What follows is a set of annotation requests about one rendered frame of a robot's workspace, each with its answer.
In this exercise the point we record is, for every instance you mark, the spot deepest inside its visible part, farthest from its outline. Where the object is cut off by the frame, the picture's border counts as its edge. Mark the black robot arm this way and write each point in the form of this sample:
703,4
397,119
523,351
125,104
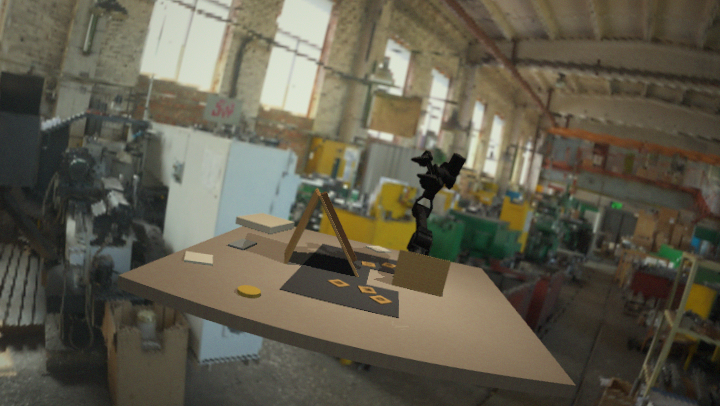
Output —
421,241

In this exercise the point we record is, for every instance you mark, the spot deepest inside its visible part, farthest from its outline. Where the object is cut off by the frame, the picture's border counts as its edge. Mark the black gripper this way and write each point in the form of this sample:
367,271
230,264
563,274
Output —
435,175

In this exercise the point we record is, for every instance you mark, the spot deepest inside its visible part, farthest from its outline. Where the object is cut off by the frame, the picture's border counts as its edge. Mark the grey flat rectangular tile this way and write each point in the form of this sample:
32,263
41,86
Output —
242,244

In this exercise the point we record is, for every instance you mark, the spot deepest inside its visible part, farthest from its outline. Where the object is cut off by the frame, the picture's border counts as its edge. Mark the yellow flat round disc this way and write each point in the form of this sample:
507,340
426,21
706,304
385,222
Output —
249,291

